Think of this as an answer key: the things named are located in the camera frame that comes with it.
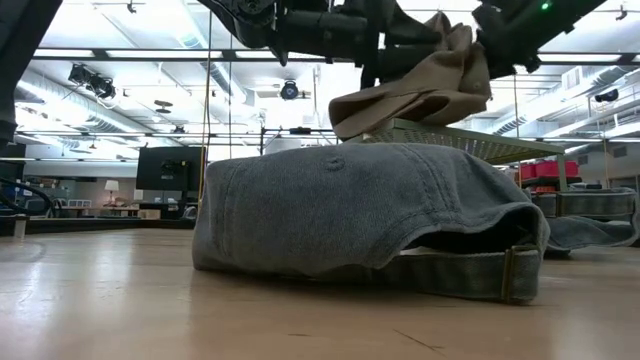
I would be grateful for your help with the black aluminium rig frame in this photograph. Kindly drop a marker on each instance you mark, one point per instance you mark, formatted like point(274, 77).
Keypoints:
point(230, 55)

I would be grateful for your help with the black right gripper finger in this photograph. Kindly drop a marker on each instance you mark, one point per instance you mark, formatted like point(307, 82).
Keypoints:
point(505, 55)

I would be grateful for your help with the small white post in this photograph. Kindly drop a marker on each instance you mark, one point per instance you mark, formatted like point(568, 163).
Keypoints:
point(20, 227)

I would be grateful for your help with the beige cap with light brim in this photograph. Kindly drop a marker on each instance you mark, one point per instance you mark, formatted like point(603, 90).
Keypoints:
point(400, 100)

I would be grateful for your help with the red bin storage rack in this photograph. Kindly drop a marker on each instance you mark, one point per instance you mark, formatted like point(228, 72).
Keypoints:
point(550, 169)

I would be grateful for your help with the round black ceiling camera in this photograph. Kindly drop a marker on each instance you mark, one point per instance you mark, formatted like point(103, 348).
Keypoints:
point(289, 91)

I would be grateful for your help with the black ceiling spotlight cluster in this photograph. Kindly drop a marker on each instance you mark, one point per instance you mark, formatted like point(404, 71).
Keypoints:
point(92, 80)

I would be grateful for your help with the green perforated metal shelf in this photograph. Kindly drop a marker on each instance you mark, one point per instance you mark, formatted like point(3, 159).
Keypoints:
point(480, 145)

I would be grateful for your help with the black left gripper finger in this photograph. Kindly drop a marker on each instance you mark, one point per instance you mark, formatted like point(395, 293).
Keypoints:
point(405, 27)
point(402, 62)

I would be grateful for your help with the black monitor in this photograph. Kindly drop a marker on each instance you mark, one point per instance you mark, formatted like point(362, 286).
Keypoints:
point(170, 167)

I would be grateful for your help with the grey denim cap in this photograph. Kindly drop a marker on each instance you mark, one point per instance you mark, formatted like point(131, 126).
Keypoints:
point(325, 215)
point(590, 220)

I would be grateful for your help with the small white shade lamp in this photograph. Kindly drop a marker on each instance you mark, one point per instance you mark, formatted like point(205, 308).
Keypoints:
point(111, 185)

